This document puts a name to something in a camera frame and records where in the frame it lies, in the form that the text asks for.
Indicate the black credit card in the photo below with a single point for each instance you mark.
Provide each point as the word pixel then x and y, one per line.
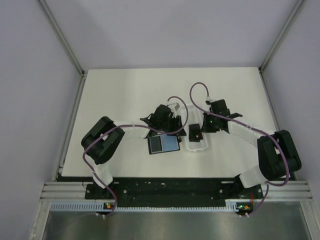
pixel 155 144

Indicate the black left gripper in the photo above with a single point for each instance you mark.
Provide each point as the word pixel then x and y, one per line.
pixel 177 122

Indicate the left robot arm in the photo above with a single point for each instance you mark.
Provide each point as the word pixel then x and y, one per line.
pixel 103 139

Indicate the white plastic basket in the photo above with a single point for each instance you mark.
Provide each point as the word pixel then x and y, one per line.
pixel 195 117

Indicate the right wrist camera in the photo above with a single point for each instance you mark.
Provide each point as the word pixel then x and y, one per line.
pixel 208 100

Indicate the aluminium frame rail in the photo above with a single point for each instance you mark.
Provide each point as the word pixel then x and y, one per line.
pixel 293 191

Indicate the black card with gold print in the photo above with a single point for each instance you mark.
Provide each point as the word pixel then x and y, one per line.
pixel 195 134

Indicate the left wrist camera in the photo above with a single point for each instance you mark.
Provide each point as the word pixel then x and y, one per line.
pixel 174 106

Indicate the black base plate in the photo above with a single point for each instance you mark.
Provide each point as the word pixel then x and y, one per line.
pixel 171 192

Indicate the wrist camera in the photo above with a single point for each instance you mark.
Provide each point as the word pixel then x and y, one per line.
pixel 208 100
pixel 174 106

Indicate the black leather card holder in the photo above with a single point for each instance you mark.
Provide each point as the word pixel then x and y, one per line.
pixel 169 144

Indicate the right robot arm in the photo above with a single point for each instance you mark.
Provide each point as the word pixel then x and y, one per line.
pixel 276 150

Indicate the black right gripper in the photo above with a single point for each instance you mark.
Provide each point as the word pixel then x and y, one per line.
pixel 205 128

